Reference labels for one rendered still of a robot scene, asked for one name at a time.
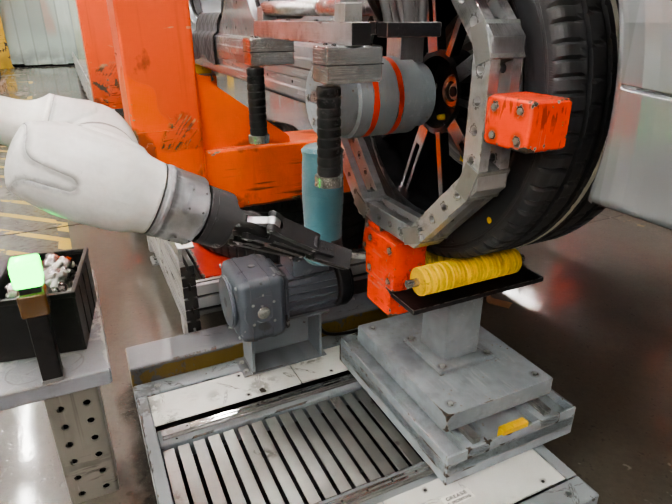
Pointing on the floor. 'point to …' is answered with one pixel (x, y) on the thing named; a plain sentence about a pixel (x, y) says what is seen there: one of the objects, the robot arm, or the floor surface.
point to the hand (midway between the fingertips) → (329, 254)
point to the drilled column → (83, 444)
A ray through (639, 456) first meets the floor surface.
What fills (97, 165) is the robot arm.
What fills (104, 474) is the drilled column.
